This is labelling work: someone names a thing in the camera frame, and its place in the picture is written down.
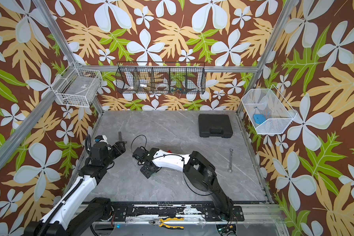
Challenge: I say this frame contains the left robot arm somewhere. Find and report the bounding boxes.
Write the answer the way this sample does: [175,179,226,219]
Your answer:
[24,136,126,236]

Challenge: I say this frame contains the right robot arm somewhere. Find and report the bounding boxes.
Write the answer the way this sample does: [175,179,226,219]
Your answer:
[132,147,233,220]

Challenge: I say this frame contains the grey metal tool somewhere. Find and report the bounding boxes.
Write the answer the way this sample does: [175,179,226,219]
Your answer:
[118,131,127,144]

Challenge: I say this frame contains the black plastic tool case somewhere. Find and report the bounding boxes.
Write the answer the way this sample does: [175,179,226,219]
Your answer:
[198,114,233,138]

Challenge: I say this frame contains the silver wrench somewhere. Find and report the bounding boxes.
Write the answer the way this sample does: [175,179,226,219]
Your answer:
[228,148,234,173]

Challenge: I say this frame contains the blue object in basket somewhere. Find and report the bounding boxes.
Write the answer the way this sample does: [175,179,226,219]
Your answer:
[253,114,266,124]

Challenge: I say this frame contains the yellow handled pliers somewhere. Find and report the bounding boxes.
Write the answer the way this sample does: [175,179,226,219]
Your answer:
[148,217,185,230]

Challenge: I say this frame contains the white wire basket left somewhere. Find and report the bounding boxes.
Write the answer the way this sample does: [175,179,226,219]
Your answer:
[52,63,102,108]

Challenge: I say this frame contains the white wire basket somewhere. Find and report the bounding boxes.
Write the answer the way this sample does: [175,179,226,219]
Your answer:
[242,86,298,136]
[52,63,102,108]

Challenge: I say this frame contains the black mounting rail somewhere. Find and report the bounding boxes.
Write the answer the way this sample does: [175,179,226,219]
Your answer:
[111,201,245,223]

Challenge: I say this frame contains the black wire basket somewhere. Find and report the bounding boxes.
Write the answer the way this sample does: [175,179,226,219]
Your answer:
[114,62,207,94]

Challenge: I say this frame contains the white wire basket right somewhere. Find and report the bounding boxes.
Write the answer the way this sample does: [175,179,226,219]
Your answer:
[242,86,298,136]

